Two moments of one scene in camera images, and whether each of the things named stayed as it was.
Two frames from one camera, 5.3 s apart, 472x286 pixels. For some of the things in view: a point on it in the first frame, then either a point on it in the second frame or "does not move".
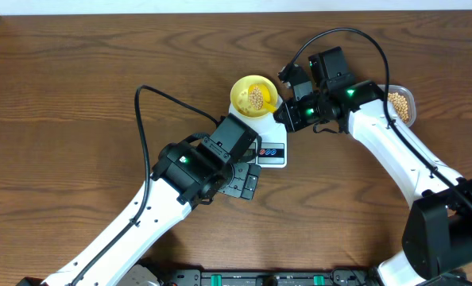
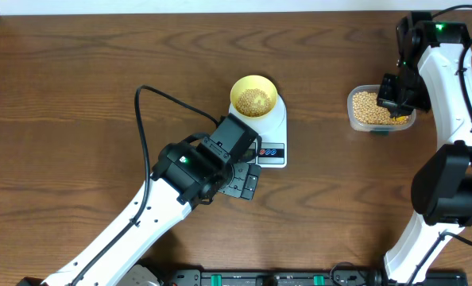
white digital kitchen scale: [271, 149] does not move
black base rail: [272, 277] does not move
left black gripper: [241, 185] does not move
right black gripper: [292, 120] -> [385, 98]
